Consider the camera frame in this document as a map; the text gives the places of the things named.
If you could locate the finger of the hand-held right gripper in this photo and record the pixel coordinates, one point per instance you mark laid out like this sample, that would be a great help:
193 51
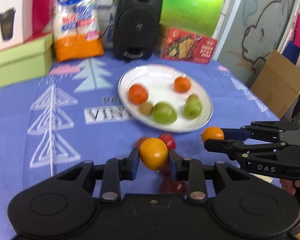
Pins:
255 131
227 146

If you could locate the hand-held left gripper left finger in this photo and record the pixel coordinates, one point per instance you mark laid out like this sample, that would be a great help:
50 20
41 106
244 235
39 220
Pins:
135 165

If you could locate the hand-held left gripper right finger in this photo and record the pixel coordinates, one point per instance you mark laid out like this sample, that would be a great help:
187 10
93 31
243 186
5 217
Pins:
173 168

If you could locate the small orange kumquat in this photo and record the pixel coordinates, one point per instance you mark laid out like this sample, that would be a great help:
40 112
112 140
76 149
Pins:
212 133

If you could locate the yellow-orange kumquat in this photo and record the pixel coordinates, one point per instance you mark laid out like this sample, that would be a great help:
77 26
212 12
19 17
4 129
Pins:
153 154

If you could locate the green jujube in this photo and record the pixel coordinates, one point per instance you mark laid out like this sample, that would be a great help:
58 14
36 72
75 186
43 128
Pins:
193 108

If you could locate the green mango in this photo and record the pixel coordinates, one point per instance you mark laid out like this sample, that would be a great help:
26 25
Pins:
164 113

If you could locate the brown longan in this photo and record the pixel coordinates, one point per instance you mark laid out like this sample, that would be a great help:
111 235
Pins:
193 96
146 108

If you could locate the white plate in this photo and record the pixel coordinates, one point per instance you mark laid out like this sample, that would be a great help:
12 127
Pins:
165 97

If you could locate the large orange tangerine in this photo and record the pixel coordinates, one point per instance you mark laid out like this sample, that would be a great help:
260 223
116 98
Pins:
138 94
182 84

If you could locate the person's right hand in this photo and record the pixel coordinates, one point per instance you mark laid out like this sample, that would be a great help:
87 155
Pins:
290 186

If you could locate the red-green small fruit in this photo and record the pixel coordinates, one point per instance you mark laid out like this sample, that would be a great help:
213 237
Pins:
140 142

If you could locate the red cherry tomato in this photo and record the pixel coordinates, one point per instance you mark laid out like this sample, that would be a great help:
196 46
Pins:
169 140

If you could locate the flat brown cardboard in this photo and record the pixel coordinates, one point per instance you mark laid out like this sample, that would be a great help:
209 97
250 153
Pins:
277 90

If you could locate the blue printed tablecloth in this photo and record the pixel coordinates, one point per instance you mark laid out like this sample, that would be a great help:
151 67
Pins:
65 130

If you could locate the red cracker box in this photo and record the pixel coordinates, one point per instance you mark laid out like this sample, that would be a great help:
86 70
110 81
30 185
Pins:
188 47

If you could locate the bright green gift box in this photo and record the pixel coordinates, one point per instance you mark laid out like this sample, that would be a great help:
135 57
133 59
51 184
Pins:
190 7

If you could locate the black speaker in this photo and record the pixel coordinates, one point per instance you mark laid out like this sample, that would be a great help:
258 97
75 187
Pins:
138 22

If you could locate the orange paper cup bag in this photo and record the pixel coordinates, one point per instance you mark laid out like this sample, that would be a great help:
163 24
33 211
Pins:
76 22

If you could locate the light green shoe box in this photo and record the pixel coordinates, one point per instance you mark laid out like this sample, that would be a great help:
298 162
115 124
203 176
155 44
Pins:
18 61

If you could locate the pink paper bag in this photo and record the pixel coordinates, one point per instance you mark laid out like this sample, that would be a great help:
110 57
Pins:
42 7

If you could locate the white cup box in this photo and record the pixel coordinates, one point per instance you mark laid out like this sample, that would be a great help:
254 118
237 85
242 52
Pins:
12 22

